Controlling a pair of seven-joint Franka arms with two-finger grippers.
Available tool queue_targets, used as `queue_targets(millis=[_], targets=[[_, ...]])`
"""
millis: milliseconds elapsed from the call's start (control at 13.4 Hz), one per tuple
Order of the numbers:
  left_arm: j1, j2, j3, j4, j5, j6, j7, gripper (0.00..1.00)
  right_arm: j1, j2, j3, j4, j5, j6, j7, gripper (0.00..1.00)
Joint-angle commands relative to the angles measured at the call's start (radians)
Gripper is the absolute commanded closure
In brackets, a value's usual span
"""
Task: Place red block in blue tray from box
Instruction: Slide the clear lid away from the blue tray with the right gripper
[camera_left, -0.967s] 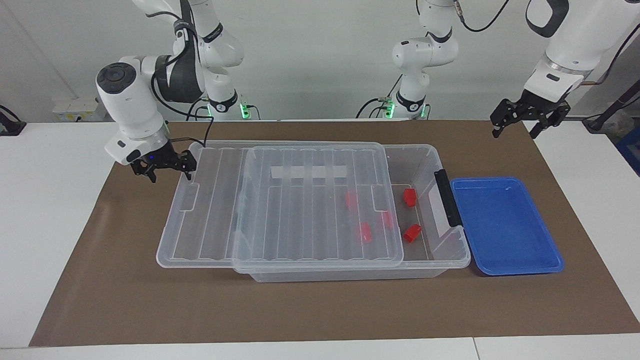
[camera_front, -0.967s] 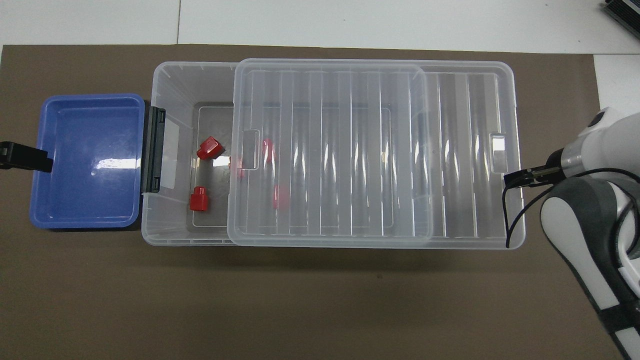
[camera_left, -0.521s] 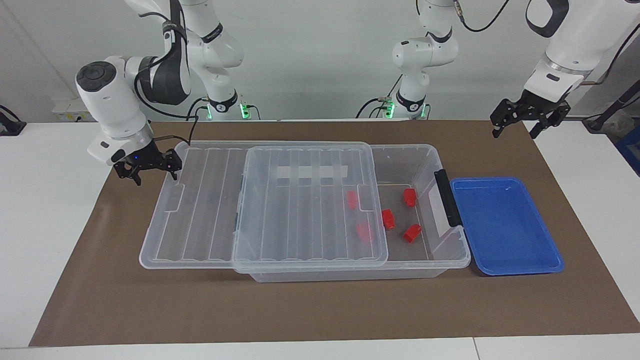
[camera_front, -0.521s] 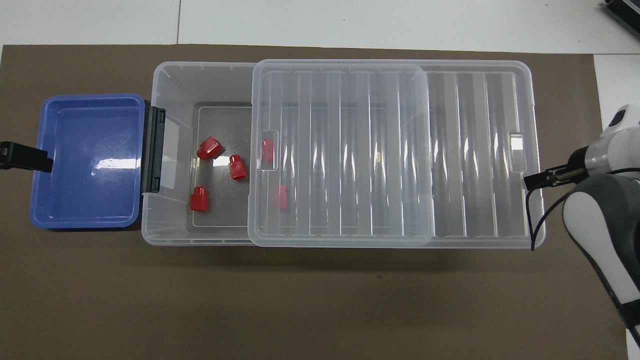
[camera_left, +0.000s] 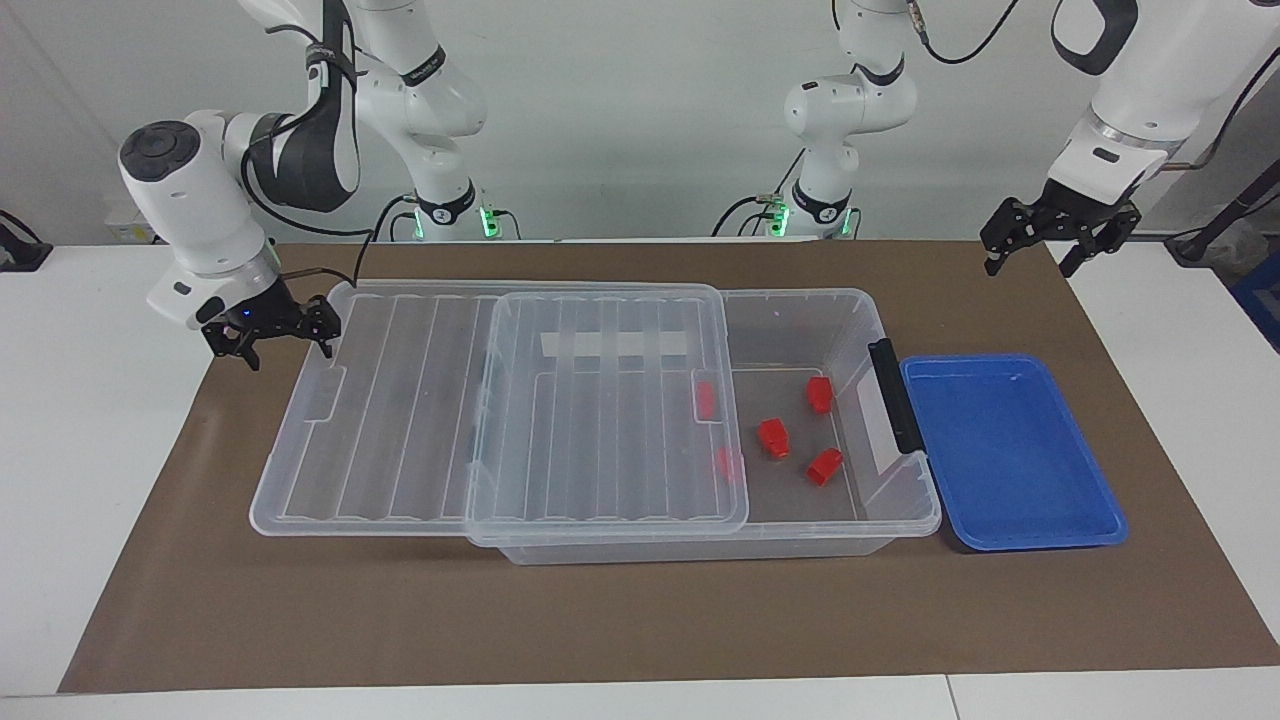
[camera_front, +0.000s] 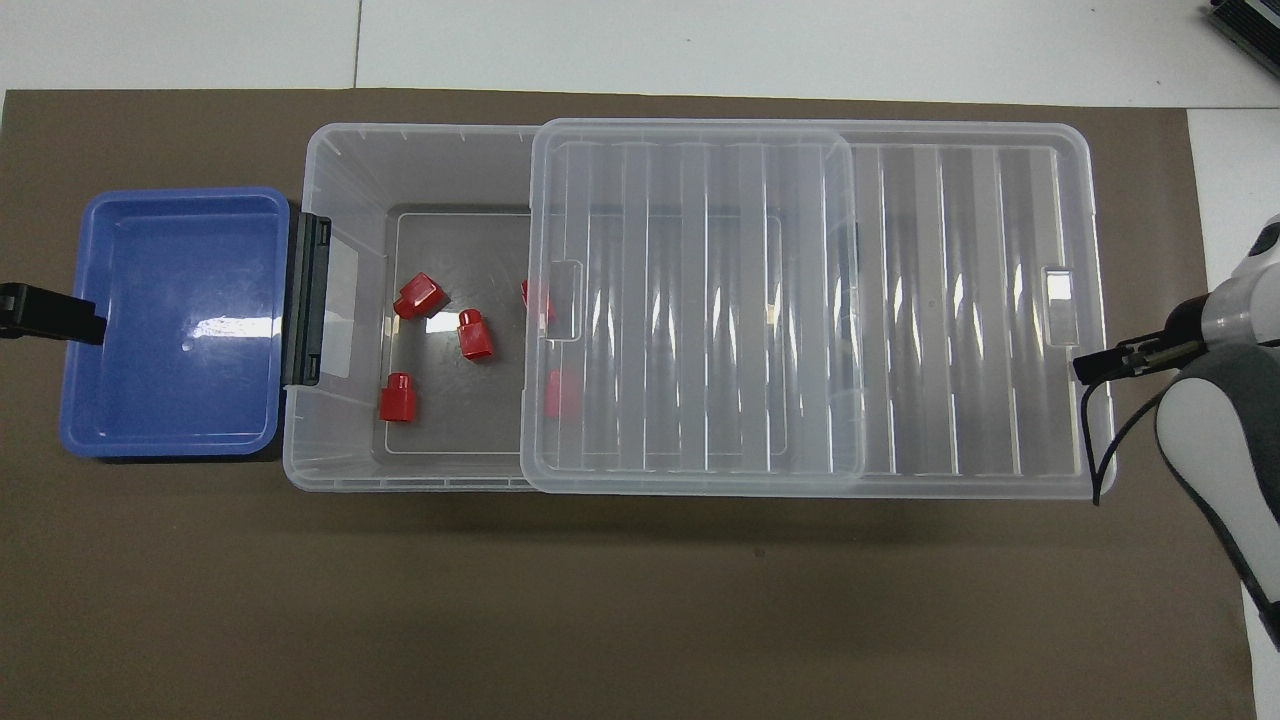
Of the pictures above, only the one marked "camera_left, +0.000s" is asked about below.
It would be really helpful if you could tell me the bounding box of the black arm base cable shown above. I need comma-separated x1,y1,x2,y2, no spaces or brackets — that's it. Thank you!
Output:
372,192,421,241
712,195,776,239

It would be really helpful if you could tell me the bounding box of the clear ribbed box lid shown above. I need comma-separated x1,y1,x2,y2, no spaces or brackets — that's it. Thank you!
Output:
248,279,751,547

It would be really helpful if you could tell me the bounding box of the black box latch handle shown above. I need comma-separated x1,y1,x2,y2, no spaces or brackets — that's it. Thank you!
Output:
868,338,926,456

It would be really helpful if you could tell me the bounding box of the black tripod stand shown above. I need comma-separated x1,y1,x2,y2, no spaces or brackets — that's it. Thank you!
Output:
1165,160,1280,266

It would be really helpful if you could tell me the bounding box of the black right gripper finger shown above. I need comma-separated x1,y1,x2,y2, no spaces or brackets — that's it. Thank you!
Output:
300,295,343,359
203,320,263,373

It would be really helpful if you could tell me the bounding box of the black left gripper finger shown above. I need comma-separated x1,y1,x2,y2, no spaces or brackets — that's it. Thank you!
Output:
1058,205,1142,280
980,198,1041,277

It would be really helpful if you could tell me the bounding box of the clear plastic storage box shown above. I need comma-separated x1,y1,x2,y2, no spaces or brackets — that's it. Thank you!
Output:
465,286,943,567

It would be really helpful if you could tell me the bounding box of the blue plastic crate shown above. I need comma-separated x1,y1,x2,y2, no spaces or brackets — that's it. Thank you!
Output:
1228,250,1280,353

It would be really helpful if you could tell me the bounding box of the blue plastic tray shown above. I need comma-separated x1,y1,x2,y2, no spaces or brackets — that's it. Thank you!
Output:
900,352,1131,554

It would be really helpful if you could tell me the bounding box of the brown paper table mat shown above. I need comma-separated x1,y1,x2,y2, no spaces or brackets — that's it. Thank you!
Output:
58,238,1280,694

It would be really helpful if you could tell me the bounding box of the black looping overhead cable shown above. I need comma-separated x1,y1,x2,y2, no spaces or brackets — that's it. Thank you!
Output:
905,0,1021,67

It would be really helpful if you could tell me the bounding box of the black clamp stand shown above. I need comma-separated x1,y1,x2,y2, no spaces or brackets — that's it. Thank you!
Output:
0,208,53,273

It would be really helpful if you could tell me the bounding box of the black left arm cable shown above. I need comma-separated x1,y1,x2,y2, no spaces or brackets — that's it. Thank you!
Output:
1135,45,1280,171

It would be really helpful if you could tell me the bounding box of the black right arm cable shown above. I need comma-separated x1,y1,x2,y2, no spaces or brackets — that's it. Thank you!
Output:
238,30,376,286

